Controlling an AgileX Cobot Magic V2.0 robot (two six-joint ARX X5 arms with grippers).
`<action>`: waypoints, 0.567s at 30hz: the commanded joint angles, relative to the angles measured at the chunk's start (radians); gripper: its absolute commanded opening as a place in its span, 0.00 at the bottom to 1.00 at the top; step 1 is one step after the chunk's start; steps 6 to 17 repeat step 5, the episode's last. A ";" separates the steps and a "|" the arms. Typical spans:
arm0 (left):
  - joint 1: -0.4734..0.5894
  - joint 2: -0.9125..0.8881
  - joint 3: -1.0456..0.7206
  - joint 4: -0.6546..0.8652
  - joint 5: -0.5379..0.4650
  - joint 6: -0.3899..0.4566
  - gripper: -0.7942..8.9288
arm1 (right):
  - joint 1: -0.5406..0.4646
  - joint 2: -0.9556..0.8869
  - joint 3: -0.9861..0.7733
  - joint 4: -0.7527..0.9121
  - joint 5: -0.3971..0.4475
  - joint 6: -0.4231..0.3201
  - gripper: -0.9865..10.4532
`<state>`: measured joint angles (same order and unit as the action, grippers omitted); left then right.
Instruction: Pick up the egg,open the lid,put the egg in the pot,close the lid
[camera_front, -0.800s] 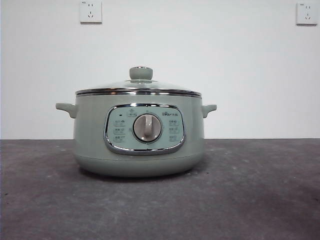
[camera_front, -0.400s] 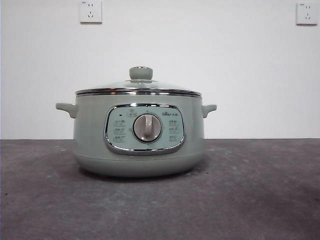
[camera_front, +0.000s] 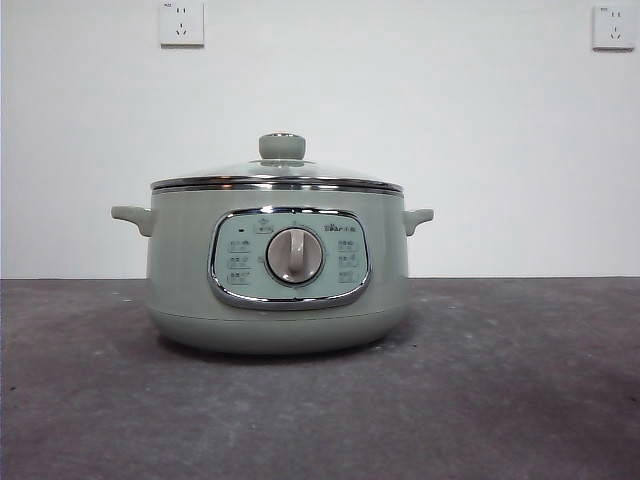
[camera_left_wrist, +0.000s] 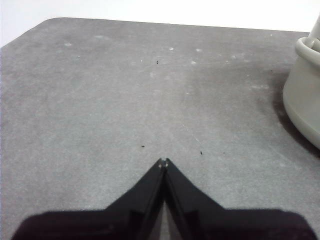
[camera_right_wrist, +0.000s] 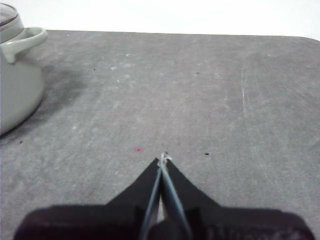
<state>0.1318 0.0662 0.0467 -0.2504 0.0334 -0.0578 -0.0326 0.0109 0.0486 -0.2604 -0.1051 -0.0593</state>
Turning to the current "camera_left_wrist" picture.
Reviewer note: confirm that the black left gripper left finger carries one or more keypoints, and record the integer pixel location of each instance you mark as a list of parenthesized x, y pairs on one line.
[(100, 225)]

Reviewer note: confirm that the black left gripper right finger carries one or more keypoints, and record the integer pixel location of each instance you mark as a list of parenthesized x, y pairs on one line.
[(225, 225)]

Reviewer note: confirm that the pale green electric pot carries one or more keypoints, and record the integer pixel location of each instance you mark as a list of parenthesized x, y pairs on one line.
[(302, 95)]

